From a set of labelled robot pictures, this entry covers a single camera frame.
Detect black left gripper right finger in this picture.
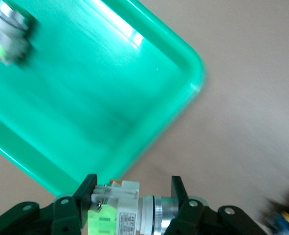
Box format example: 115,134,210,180
163,175,269,235

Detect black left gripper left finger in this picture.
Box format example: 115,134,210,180
0,173,98,235

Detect green push button switch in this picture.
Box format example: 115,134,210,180
87,179,179,235
0,0,36,66

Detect yellow push button switch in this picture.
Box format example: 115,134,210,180
261,204,289,235

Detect green plastic tray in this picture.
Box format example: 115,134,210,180
0,0,206,197

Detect brown table mat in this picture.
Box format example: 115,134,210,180
0,0,289,235

